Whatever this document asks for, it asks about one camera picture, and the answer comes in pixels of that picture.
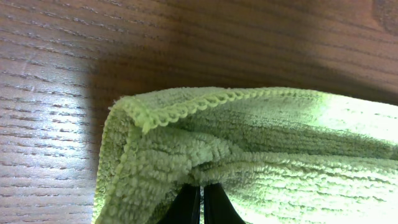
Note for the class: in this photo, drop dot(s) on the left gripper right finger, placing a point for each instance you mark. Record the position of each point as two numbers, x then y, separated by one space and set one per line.
217 207

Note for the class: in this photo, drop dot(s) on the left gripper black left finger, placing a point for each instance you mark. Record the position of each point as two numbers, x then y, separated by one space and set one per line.
185 209

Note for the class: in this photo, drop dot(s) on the light green microfiber cloth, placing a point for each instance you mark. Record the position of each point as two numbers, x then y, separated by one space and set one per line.
283 155

